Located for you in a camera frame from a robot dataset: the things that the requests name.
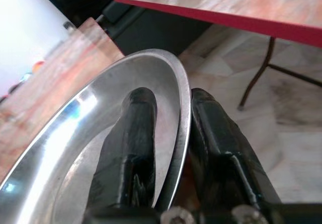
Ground round steel plate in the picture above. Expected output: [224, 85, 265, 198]
[0, 48, 191, 224]

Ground marble-pattern table with red edge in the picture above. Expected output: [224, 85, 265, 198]
[112, 0, 322, 112]

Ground black cabinet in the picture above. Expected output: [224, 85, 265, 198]
[97, 2, 212, 58]

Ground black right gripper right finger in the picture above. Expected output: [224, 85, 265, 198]
[189, 88, 282, 211]

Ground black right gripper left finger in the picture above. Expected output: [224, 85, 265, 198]
[90, 87, 157, 208]

